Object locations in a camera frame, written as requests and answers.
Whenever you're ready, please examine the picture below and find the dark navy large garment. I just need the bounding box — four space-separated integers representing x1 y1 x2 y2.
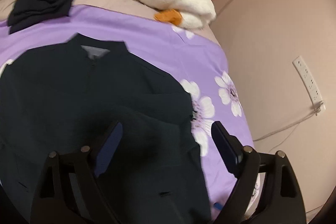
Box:
1 34 211 223

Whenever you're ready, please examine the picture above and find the white power cable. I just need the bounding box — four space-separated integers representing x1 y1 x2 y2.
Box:
253 100 325 154

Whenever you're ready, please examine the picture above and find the white power strip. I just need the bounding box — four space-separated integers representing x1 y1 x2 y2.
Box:
292 56 326 115

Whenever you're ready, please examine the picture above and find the purple floral bed sheet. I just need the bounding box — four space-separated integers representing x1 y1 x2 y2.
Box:
1 5 252 218

